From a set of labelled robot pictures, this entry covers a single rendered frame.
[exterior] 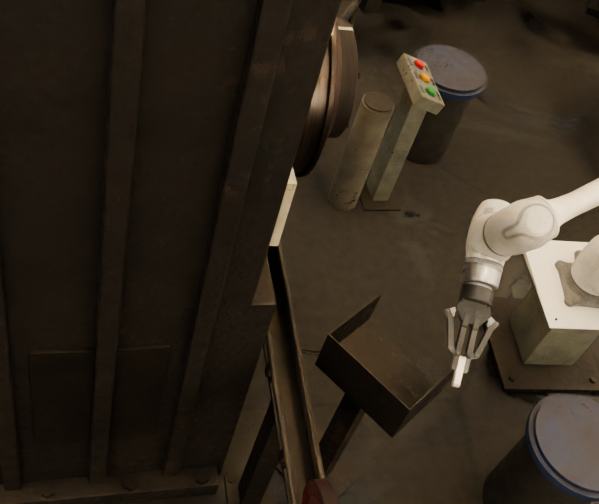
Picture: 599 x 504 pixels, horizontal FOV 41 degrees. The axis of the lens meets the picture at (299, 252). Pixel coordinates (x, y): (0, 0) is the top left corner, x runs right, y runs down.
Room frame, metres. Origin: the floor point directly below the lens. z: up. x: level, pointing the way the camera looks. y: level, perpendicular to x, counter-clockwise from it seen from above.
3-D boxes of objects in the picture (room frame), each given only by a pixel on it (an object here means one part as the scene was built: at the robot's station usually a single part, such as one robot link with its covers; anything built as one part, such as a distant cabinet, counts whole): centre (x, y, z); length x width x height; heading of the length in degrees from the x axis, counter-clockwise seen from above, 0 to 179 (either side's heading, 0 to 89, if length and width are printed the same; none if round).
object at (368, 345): (1.19, -0.29, 0.36); 0.26 x 0.20 x 0.72; 60
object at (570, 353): (1.97, -0.95, 0.16); 0.40 x 0.40 x 0.31; 20
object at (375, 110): (2.37, -0.10, 0.26); 0.12 x 0.12 x 0.52
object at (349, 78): (1.59, 0.06, 1.11); 0.28 x 0.06 x 0.28; 25
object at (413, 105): (2.47, -0.22, 0.31); 0.24 x 0.16 x 0.62; 25
